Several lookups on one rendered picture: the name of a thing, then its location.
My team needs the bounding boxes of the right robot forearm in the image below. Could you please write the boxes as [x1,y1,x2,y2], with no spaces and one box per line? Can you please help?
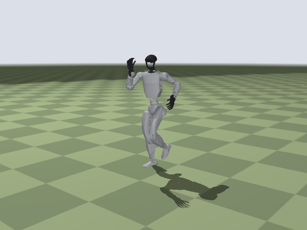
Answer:
[126,72,135,86]

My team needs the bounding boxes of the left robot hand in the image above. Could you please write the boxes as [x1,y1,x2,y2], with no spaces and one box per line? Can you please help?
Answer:
[166,95,175,110]

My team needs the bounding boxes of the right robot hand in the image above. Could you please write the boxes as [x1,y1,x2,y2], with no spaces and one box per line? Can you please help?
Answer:
[127,58,136,76]

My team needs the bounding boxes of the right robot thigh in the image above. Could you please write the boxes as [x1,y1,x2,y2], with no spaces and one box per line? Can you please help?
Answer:
[142,109,153,143]

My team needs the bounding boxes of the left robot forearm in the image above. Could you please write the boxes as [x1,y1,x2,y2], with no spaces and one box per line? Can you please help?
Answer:
[172,82,181,99]

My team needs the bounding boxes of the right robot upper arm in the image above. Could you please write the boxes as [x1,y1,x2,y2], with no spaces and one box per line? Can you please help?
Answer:
[126,72,143,90]

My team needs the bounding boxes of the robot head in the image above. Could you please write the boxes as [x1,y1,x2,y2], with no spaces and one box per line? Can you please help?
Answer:
[145,55,157,73]

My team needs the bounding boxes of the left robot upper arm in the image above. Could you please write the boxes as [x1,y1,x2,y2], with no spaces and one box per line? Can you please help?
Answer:
[159,72,178,87]

